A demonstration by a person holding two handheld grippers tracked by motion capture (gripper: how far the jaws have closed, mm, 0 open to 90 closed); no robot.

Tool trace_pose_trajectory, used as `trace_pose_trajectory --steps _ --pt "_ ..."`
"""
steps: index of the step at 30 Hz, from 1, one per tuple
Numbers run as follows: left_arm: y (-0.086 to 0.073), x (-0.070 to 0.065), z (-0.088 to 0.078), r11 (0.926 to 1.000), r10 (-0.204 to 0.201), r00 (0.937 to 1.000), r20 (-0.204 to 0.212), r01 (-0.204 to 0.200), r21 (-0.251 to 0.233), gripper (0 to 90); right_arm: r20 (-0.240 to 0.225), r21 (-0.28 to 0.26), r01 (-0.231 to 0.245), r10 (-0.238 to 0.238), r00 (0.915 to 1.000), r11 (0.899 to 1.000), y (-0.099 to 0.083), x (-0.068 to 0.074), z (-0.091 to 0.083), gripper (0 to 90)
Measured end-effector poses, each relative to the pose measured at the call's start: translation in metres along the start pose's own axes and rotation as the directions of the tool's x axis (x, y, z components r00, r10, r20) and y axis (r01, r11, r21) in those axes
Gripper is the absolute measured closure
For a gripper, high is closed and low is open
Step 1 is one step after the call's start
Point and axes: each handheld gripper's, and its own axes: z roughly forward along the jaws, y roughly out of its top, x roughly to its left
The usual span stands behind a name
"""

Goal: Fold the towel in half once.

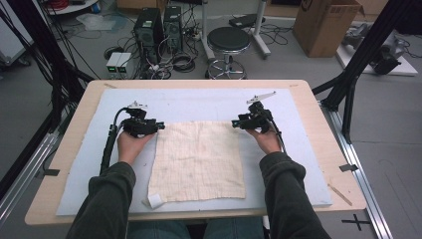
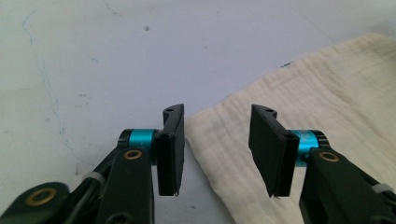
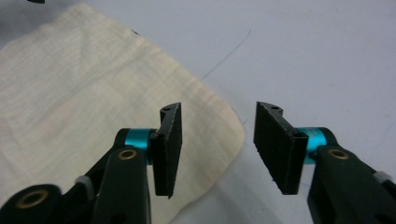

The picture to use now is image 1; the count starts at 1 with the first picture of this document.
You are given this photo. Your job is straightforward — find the round white table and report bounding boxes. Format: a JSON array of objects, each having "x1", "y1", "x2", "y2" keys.
[{"x1": 46, "y1": 0, "x2": 100, "y2": 16}]

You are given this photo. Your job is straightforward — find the brown cardboard box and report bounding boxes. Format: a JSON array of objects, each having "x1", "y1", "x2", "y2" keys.
[{"x1": 293, "y1": 0, "x2": 366, "y2": 58}]

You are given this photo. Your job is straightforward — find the black computer tower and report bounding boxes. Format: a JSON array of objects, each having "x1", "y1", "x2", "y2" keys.
[
  {"x1": 133, "y1": 7, "x2": 164, "y2": 65},
  {"x1": 162, "y1": 4, "x2": 184, "y2": 53}
]

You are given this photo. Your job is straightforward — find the white foam mat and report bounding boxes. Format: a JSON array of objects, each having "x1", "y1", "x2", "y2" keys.
[{"x1": 56, "y1": 88, "x2": 333, "y2": 217}]

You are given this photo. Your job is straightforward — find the person's left hand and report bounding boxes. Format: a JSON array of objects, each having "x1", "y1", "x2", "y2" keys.
[{"x1": 116, "y1": 128, "x2": 157, "y2": 165}]

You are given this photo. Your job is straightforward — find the person's right hand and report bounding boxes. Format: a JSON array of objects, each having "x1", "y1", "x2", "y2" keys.
[{"x1": 246, "y1": 128, "x2": 283, "y2": 155}]

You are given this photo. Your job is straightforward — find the person's right leg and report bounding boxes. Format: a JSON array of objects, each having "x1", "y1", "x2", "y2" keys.
[{"x1": 203, "y1": 217, "x2": 266, "y2": 239}]

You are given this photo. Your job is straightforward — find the white base board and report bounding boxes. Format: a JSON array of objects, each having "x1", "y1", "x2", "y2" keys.
[{"x1": 336, "y1": 43, "x2": 419, "y2": 78}]

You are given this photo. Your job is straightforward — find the thin wooden stick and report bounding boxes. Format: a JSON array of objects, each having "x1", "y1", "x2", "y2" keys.
[{"x1": 327, "y1": 183, "x2": 353, "y2": 207}]

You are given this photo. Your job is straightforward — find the black frame with cables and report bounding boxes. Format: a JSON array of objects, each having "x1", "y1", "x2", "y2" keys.
[{"x1": 0, "y1": 0, "x2": 96, "y2": 133}]

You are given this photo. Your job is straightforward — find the thin black cable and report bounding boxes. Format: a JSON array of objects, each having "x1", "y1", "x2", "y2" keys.
[{"x1": 270, "y1": 119, "x2": 287, "y2": 153}]

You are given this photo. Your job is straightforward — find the coiled black cable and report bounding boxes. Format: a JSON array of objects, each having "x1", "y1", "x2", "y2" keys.
[{"x1": 171, "y1": 52, "x2": 197, "y2": 74}]

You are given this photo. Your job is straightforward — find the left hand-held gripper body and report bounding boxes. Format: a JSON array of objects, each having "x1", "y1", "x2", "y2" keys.
[{"x1": 120, "y1": 101, "x2": 158, "y2": 138}]

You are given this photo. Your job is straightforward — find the person's leg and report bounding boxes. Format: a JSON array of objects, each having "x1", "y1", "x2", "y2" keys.
[
  {"x1": 203, "y1": 217, "x2": 266, "y2": 239},
  {"x1": 127, "y1": 220, "x2": 188, "y2": 239}
]

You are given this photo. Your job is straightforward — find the black flat device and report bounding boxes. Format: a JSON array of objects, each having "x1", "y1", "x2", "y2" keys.
[{"x1": 228, "y1": 13, "x2": 267, "y2": 30}]

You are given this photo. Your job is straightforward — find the white power supply box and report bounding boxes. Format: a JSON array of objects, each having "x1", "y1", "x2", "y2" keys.
[
  {"x1": 105, "y1": 52, "x2": 123, "y2": 74},
  {"x1": 116, "y1": 53, "x2": 133, "y2": 76}
]

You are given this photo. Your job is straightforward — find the white panel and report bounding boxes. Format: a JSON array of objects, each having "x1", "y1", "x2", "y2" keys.
[{"x1": 0, "y1": 9, "x2": 35, "y2": 67}]

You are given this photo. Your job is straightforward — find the cream cloth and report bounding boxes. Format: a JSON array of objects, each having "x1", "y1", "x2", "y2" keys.
[{"x1": 142, "y1": 119, "x2": 247, "y2": 210}]

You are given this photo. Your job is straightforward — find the thick black sleeved cable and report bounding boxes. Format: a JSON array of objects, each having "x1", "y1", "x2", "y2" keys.
[{"x1": 99, "y1": 107, "x2": 129, "y2": 175}]

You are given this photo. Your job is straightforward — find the black metal frame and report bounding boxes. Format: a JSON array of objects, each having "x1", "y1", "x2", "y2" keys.
[{"x1": 312, "y1": 0, "x2": 420, "y2": 144}]

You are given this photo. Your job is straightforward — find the grey and black machine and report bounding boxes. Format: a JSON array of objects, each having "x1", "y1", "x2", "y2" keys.
[{"x1": 341, "y1": 23, "x2": 408, "y2": 76}]

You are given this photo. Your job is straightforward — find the black round stool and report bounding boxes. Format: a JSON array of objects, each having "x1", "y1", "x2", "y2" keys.
[{"x1": 206, "y1": 26, "x2": 252, "y2": 81}]

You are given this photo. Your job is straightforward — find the person's left leg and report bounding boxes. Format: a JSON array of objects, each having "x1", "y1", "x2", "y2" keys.
[{"x1": 127, "y1": 220, "x2": 188, "y2": 239}]

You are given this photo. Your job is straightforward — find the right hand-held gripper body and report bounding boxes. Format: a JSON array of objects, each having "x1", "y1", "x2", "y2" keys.
[{"x1": 238, "y1": 91, "x2": 277, "y2": 133}]

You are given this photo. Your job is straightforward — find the aluminium rail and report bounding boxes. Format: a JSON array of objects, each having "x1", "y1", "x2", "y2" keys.
[
  {"x1": 0, "y1": 132, "x2": 60, "y2": 227},
  {"x1": 319, "y1": 99, "x2": 395, "y2": 239}
]

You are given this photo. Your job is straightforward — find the clear plastic bag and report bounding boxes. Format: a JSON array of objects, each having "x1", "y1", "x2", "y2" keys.
[{"x1": 76, "y1": 13, "x2": 117, "y2": 32}]

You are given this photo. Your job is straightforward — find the loose black floor cables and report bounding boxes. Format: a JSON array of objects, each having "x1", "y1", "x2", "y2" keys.
[{"x1": 261, "y1": 22, "x2": 294, "y2": 47}]

